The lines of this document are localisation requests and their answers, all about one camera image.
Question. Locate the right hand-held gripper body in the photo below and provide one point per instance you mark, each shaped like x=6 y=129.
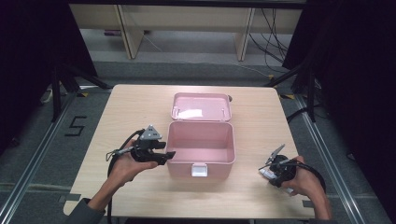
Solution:
x=285 y=168

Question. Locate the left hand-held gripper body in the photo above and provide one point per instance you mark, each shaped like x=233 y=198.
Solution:
x=144 y=152

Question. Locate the pink plastic storage box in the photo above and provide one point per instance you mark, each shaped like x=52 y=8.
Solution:
x=200 y=140

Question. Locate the person's left hand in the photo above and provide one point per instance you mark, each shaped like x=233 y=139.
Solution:
x=124 y=169

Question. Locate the person's right hand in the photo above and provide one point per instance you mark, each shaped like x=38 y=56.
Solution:
x=306 y=183

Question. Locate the black metal stand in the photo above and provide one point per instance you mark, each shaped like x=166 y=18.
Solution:
x=310 y=93
x=56 y=93

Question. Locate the black curtain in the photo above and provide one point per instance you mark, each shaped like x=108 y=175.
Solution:
x=358 y=77
x=31 y=62

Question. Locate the small purple item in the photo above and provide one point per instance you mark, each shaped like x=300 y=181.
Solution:
x=112 y=32

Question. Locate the light wooden bench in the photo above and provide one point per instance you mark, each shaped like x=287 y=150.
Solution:
x=186 y=15

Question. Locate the grey metal floor rail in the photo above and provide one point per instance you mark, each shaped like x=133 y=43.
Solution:
x=34 y=161
x=327 y=155

